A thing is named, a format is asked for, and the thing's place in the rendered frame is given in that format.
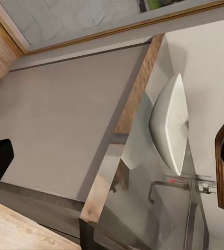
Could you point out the drop in sink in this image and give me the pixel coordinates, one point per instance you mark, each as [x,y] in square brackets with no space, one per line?
[195,226]

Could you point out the fixed window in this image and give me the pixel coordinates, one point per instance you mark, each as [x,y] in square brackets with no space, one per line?
[31,26]

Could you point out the dishwasher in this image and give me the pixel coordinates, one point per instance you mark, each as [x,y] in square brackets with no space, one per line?
[56,212]

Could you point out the bowl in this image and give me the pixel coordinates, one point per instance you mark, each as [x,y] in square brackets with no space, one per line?
[169,124]

